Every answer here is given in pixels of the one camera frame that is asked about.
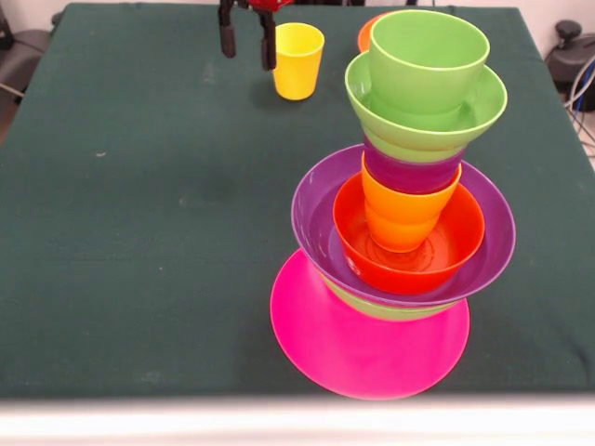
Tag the yellow plastic cup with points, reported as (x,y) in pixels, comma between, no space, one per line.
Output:
(297,69)

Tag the pink plastic bowl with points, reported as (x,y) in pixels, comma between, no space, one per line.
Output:
(372,353)

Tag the large red-orange plastic bowl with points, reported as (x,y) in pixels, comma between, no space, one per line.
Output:
(365,32)

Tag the purple plastic bowl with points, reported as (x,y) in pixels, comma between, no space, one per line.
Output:
(311,223)

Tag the black chair base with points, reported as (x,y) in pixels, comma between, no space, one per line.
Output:
(569,56)

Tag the large green plastic bowl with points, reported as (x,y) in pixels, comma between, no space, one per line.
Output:
(386,311)

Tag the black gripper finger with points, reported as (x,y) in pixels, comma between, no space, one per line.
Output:
(228,39)
(267,51)

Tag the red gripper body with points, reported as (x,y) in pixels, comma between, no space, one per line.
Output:
(267,3)

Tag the small red-orange plastic bowl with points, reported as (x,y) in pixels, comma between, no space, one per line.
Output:
(465,241)

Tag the grey office chair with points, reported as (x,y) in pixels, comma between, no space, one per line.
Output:
(23,56)

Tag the green plastic cup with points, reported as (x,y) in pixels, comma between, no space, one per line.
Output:
(418,83)

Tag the purple plastic cup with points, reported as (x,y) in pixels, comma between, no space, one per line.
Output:
(409,174)

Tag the small green plastic bowl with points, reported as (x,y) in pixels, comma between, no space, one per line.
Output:
(372,111)

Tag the dark green tablecloth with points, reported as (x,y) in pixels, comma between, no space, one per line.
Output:
(139,302)

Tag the orange plastic cup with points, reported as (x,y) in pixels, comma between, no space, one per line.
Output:
(400,218)

